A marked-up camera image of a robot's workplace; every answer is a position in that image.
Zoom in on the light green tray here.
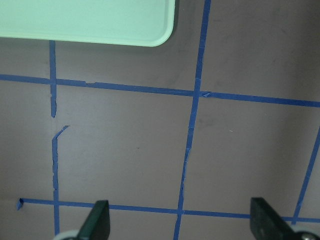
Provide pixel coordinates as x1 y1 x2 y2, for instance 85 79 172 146
0 0 176 47

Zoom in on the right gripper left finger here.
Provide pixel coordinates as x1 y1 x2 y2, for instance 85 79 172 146
77 200 110 240

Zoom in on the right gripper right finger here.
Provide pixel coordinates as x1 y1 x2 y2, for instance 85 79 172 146
250 197 297 240

